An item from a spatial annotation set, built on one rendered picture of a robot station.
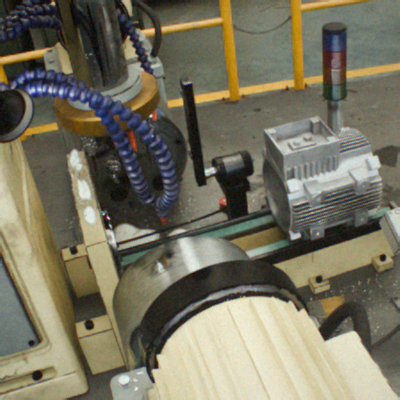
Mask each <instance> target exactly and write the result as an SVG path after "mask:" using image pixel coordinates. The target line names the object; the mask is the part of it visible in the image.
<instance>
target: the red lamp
mask: <svg viewBox="0 0 400 400"><path fill-rule="evenodd" d="M322 61H323V65H324V66H325V67H328V68H330V69H337V68H341V67H343V66H345V65H346V64H347V54H346V49H344V50H343V51H340V52H339V51H328V50H325V49H323V48H322Z"/></svg>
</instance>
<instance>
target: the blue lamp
mask: <svg viewBox="0 0 400 400"><path fill-rule="evenodd" d="M346 41H347V30H345V31H344V32H342V33H338V34H329V33H326V32H325V31H322V48H323V49H325V50H328V51H339V52H340V51H343V50H344V49H346Z"/></svg>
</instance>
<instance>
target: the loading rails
mask: <svg viewBox="0 0 400 400"><path fill-rule="evenodd" d="M395 208H398V206H397V205H396V203H395V202H394V201H391V202H389V205H388V206H387V207H384V208H382V209H378V208H376V210H377V213H376V214H373V215H371V216H370V217H368V218H367V223H366V224H364V225H361V226H358V227H355V226H354V225H352V226H349V227H346V228H344V226H343V225H342V224H339V225H337V226H335V227H331V228H328V229H325V230H324V237H320V238H316V239H314V240H311V239H310V238H308V239H306V240H302V239H301V238H300V237H299V238H296V239H293V240H288V237H285V236H284V234H282V231H280V229H279V227H278V225H277V224H276V221H275V220H274V217H272V212H271V208H270V207H269V208H266V209H262V210H260V211H256V212H250V213H247V214H243V215H240V216H237V217H234V218H230V219H227V220H224V221H217V222H215V223H211V224H208V225H204V226H202V227H198V229H192V230H189V231H186V232H182V233H179V234H176V235H173V236H169V237H163V238H160V239H156V240H154V241H150V242H147V243H144V244H141V245H137V246H132V247H129V248H124V249H121V250H118V254H119V256H122V259H123V262H122V266H123V270H124V272H125V271H126V270H127V269H128V267H129V266H130V265H131V264H132V263H133V262H134V261H136V260H137V259H138V258H139V257H140V256H142V255H143V254H145V253H147V252H148V251H150V250H152V249H154V248H155V247H157V246H160V245H162V244H165V243H168V242H171V241H173V240H177V239H181V238H189V237H212V238H222V239H225V240H228V241H229V242H231V243H233V244H235V245H237V246H239V247H240V248H242V249H243V250H244V251H245V252H246V254H247V255H248V256H249V258H250V259H251V260H255V261H260V262H266V263H270V264H273V265H275V266H277V267H278V268H280V269H282V270H283V271H284V272H285V273H286V274H287V275H288V276H289V277H290V278H291V280H292V281H293V283H294V284H295V286H296V288H300V287H303V286H306V285H308V286H309V288H310V289H311V291H312V292H313V293H314V294H316V293H319V292H321V291H324V290H327V289H330V283H329V281H328V279H327V278H329V277H332V276H336V275H338V274H341V273H344V272H347V271H351V270H354V269H357V268H360V267H363V266H366V265H368V264H369V263H372V264H373V266H374V268H375V269H376V270H377V272H380V271H384V270H387V269H391V268H392V267H393V260H392V258H391V256H394V255H395V254H394V253H393V251H392V249H391V247H390V245H389V243H388V241H387V239H386V237H385V235H384V233H383V231H382V228H381V226H380V224H379V221H380V220H381V219H382V217H383V216H384V213H385V212H386V211H389V210H392V209H395Z"/></svg>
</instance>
